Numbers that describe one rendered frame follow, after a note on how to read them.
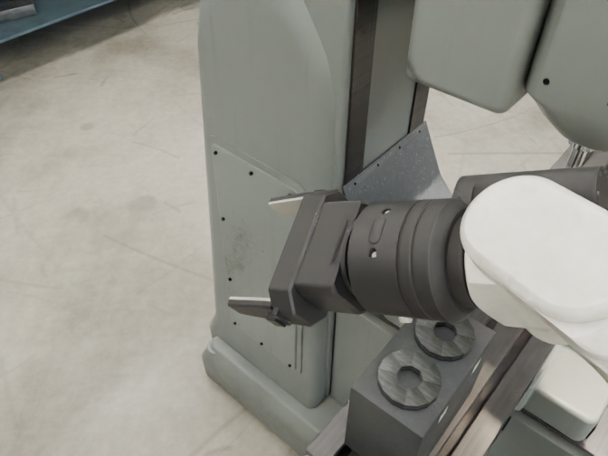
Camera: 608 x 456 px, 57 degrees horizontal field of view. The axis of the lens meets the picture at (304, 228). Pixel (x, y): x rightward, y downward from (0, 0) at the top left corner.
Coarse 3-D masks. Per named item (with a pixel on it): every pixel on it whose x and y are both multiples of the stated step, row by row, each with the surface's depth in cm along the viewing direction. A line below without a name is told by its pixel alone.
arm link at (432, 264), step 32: (480, 192) 39; (576, 192) 35; (416, 224) 37; (448, 224) 37; (416, 256) 36; (448, 256) 36; (416, 288) 37; (448, 288) 36; (480, 288) 34; (448, 320) 38; (512, 320) 37
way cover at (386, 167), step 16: (416, 128) 129; (400, 144) 125; (416, 144) 129; (384, 160) 122; (400, 160) 126; (416, 160) 130; (432, 160) 134; (368, 176) 119; (384, 176) 122; (400, 176) 126; (416, 176) 130; (432, 176) 135; (352, 192) 116; (368, 192) 119; (384, 192) 123; (400, 192) 127; (416, 192) 131; (432, 192) 135; (448, 192) 137
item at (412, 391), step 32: (416, 320) 87; (384, 352) 83; (416, 352) 81; (448, 352) 81; (480, 352) 83; (384, 384) 78; (416, 384) 79; (448, 384) 79; (352, 416) 84; (384, 416) 77; (416, 416) 76; (448, 416) 86; (352, 448) 90; (384, 448) 83; (416, 448) 76
